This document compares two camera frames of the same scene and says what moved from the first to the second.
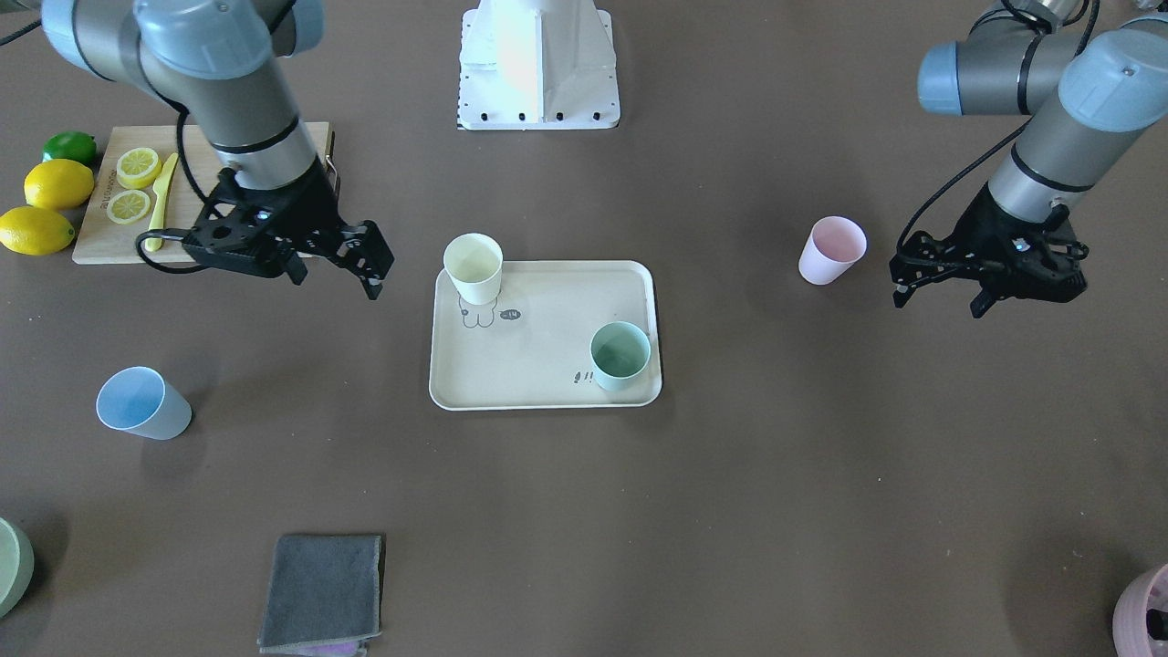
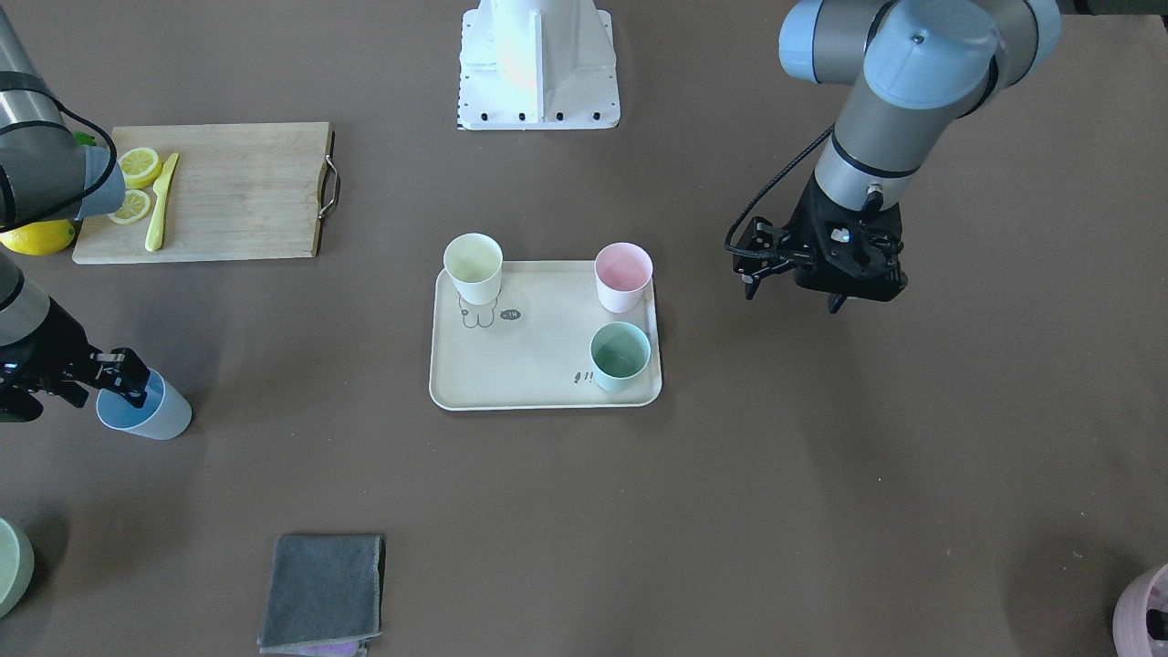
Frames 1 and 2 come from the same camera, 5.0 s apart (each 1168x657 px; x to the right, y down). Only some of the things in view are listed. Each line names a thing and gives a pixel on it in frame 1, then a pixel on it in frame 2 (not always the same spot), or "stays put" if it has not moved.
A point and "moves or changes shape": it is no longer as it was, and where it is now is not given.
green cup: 619,351 stays put
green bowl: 16,567 stays put
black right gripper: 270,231 -> 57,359
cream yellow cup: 474,264 stays put
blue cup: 142,401 stays put
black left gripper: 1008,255 -> 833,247
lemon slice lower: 128,206 stays put
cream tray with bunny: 529,349 stays put
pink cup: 835,245 moves or changes shape
